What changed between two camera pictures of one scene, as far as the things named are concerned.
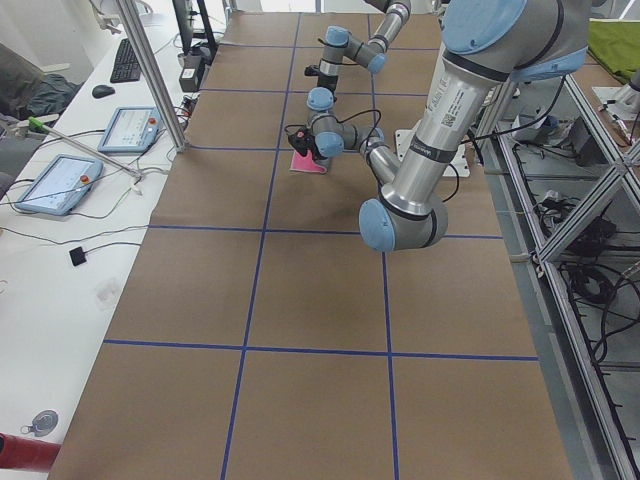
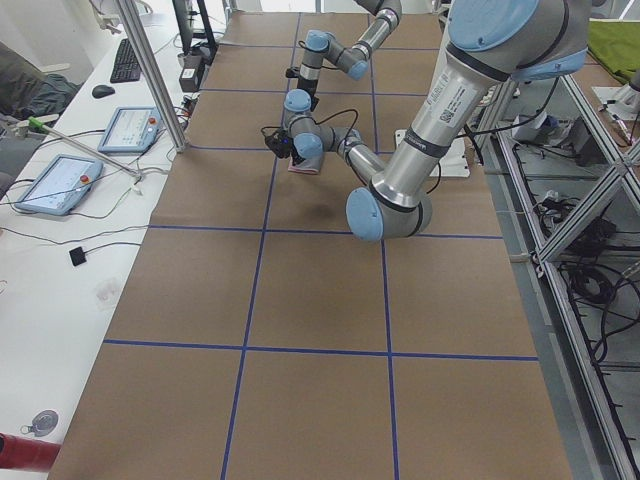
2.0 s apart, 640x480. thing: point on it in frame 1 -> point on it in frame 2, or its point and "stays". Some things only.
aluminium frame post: x=138 y=37 stays
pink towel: x=306 y=163 stays
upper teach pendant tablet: x=132 y=129 stays
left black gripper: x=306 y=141 -> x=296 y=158
